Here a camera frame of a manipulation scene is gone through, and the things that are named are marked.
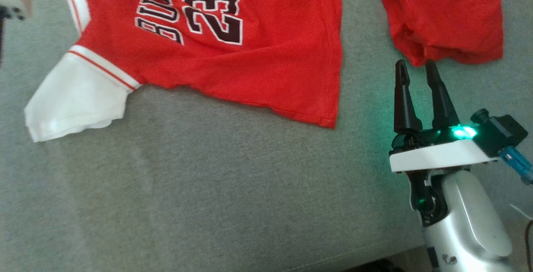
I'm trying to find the red shorts with white stripe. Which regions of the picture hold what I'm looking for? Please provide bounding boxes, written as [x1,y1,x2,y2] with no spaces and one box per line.
[374,0,504,67]

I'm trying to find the blue-plug right camera cable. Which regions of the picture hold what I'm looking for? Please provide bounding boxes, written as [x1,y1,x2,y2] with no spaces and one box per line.
[500,147,533,272]

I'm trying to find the red basketball jersey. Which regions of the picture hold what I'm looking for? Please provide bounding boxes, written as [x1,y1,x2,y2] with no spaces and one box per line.
[24,0,343,142]

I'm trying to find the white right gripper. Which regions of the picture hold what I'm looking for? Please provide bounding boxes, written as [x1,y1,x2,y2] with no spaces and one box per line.
[389,60,499,173]

